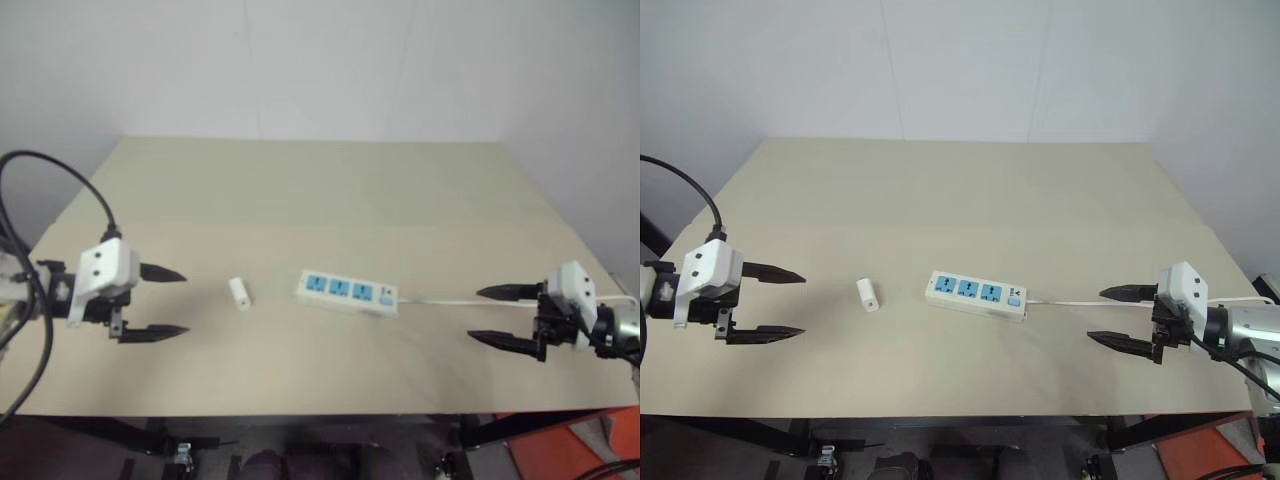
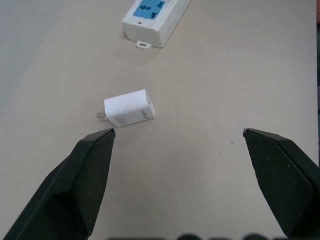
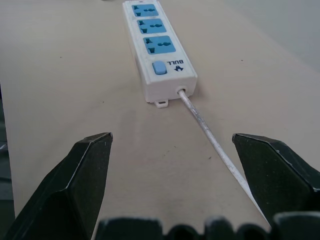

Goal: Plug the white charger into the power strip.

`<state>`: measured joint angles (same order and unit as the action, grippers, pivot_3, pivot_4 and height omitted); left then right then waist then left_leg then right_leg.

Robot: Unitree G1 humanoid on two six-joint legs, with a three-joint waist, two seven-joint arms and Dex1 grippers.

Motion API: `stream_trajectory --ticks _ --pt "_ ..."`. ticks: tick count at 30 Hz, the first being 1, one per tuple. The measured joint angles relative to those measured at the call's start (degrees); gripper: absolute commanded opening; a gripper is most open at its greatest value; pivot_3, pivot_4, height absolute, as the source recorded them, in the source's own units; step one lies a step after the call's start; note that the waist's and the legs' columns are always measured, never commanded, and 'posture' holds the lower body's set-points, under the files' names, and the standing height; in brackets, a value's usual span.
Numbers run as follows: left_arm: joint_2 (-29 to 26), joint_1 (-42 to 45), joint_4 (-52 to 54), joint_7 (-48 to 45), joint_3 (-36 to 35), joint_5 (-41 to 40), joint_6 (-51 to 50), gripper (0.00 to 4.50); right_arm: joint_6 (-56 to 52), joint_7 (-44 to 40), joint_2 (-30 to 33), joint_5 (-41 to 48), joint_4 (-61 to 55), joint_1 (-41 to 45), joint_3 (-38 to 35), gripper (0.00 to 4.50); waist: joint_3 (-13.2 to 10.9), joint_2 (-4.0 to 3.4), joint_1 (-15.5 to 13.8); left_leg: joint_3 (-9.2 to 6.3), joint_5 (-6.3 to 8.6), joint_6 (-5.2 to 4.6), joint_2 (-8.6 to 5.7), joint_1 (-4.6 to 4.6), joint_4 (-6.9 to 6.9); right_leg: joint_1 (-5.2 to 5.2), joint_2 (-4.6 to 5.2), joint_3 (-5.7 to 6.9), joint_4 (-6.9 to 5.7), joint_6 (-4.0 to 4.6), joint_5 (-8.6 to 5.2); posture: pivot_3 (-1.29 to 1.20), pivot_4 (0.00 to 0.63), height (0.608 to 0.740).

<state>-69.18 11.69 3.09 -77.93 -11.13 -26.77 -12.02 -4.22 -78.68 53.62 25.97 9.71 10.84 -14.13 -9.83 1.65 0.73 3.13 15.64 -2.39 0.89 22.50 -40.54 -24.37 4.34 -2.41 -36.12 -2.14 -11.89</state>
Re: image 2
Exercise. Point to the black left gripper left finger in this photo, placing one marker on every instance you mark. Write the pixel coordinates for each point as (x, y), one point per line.
(67, 190)

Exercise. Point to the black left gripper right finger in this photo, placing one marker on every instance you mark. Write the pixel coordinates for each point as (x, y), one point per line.
(282, 180)

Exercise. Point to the white plug adapter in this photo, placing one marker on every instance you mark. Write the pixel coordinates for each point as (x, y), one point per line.
(130, 108)

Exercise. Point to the white power strip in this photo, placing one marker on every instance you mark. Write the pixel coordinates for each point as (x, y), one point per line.
(152, 20)

